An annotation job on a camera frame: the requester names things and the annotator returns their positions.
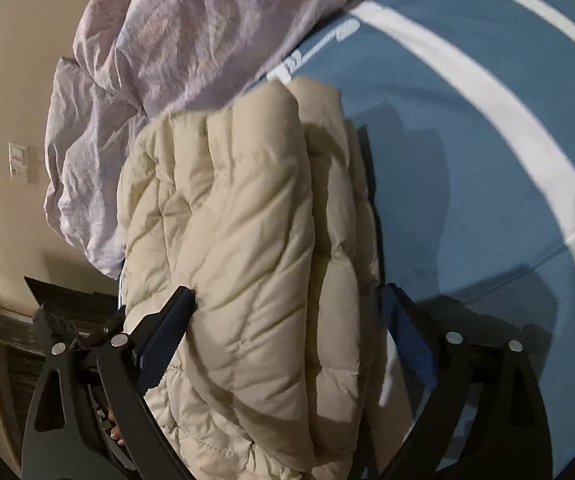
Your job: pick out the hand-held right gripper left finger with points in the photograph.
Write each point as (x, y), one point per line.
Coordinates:
(167, 340)

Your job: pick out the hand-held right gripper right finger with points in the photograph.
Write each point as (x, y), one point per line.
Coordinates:
(410, 332)

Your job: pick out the beige puffer jacket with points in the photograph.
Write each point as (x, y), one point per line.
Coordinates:
(247, 240)

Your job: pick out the person's foot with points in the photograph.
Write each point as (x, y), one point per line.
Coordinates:
(115, 430)

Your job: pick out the blue bed sheet white stripes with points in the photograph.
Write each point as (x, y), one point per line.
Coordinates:
(467, 185)

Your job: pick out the pale pink towel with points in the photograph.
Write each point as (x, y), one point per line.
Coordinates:
(167, 50)

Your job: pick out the white wall switch panel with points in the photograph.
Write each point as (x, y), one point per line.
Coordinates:
(18, 160)

